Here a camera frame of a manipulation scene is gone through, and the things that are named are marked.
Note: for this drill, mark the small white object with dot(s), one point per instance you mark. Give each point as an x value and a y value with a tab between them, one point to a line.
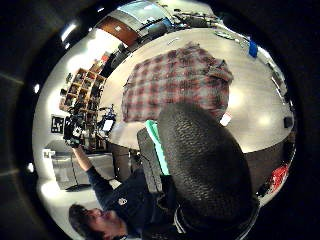
226	119

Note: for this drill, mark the red object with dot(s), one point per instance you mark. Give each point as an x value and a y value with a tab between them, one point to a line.
279	176

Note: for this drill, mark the red grey plaid shirt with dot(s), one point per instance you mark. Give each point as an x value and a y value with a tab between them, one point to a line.
176	83

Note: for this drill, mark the the person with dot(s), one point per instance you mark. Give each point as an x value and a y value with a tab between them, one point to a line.
130	203

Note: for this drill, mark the small black box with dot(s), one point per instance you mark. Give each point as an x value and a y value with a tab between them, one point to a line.
288	122

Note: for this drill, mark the blue object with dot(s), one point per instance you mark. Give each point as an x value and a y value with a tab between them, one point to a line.
253	49

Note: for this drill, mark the grey cabinet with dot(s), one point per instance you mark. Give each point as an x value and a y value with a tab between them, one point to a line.
81	170

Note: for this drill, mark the white marker cube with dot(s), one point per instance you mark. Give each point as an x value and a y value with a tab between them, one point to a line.
77	132

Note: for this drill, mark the wooden shelf unit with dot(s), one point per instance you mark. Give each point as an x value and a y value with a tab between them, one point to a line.
83	96

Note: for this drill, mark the black white marker sign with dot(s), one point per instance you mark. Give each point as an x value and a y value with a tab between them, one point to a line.
57	124

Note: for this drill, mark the brown door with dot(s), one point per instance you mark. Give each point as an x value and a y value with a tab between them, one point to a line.
118	30

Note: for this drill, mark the large wall screen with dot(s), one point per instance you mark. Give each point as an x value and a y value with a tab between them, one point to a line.
146	13

